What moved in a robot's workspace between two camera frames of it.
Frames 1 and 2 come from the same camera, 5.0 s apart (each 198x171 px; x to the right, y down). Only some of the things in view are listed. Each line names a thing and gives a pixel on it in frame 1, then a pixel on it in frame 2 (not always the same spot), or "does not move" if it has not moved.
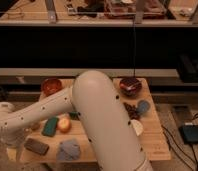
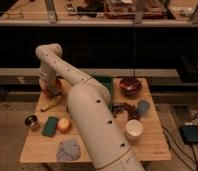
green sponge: [50, 127] does not move
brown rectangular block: [36, 146] → [53, 89]
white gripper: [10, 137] → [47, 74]
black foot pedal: [191, 133] does not move
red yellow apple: [64, 125] does not move
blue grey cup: [143, 106] does not move
